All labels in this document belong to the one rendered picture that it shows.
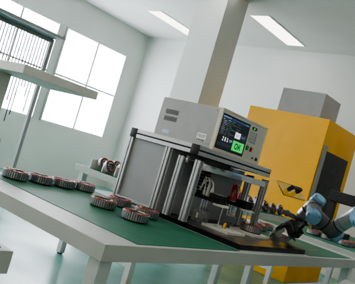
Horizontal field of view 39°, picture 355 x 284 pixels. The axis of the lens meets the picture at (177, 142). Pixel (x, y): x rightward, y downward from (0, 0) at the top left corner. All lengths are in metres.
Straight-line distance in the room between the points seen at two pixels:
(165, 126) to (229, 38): 4.32
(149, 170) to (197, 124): 0.32
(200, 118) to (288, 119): 3.89
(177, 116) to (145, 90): 7.89
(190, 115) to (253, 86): 6.44
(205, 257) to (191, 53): 5.08
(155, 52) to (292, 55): 3.12
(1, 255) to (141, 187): 1.36
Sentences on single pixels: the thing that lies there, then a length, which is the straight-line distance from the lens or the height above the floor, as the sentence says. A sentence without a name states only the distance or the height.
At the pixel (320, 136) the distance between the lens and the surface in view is 6.03.
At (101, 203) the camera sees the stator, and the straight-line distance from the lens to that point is 2.05.
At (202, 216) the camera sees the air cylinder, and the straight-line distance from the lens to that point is 2.39.
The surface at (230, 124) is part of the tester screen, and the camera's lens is 2.42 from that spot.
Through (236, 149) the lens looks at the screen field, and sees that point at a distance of 2.50.
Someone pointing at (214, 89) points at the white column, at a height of 2.03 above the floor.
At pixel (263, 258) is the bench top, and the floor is 0.73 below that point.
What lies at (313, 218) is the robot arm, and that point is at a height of 0.93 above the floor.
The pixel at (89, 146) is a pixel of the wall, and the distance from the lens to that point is 10.08.
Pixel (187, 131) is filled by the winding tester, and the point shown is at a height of 1.17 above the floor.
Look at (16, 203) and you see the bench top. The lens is 1.77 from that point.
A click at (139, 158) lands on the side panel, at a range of 2.44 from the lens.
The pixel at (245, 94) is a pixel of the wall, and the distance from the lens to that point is 8.90.
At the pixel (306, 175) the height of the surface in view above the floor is 1.26.
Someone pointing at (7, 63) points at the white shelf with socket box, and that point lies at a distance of 2.03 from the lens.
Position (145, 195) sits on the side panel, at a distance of 2.38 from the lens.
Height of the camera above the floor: 1.04
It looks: 2 degrees up
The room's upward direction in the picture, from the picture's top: 16 degrees clockwise
